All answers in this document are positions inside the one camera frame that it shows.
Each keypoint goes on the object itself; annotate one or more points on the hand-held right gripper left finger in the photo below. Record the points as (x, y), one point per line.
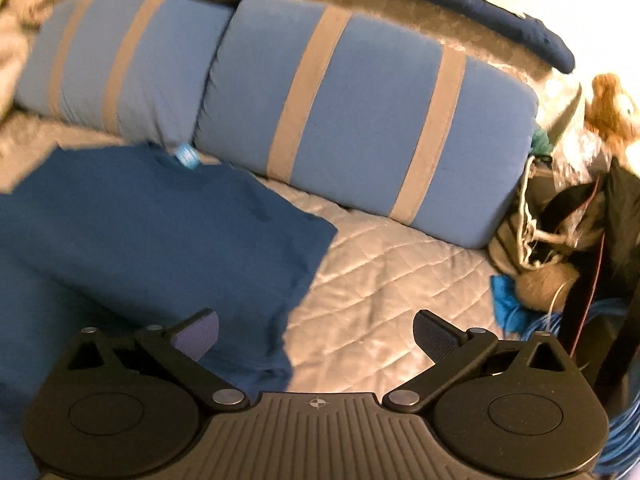
(197, 334)

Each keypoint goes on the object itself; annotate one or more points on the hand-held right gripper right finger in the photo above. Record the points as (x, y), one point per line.
(434, 336)

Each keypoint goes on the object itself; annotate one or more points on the blue t-shirt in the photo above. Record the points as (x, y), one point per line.
(150, 240)

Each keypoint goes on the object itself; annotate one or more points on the grey quilted bedspread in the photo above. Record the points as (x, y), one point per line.
(395, 290)

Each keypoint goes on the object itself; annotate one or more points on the bright blue cloth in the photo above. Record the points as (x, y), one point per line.
(507, 302)

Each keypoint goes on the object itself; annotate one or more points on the pile of dark clutter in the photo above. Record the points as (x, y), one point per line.
(560, 210)

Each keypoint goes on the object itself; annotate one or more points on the blue pillow with grey stripes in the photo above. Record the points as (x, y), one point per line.
(370, 120)
(120, 65)

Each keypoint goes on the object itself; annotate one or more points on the brown plush toy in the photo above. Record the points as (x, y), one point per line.
(611, 105)

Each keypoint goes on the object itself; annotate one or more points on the dark navy garment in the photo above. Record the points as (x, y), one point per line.
(480, 10)

